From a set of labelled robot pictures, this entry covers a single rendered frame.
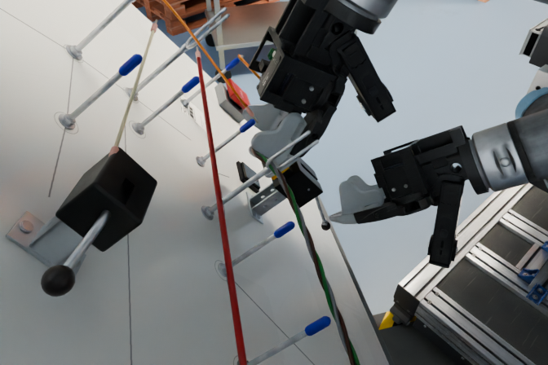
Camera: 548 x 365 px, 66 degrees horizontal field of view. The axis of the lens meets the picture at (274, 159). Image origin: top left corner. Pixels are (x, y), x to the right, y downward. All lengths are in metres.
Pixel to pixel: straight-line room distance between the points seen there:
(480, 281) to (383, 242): 0.45
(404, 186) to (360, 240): 1.40
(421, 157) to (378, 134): 1.95
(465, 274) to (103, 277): 1.51
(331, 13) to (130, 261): 0.27
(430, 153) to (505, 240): 1.33
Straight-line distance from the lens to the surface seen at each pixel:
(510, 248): 1.86
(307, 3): 0.41
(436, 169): 0.57
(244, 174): 0.60
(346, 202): 0.60
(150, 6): 3.73
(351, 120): 2.58
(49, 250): 0.28
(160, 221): 0.39
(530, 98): 0.74
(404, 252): 1.96
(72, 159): 0.36
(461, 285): 1.68
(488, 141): 0.54
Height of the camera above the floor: 1.54
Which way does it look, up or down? 43 degrees down
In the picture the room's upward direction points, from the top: straight up
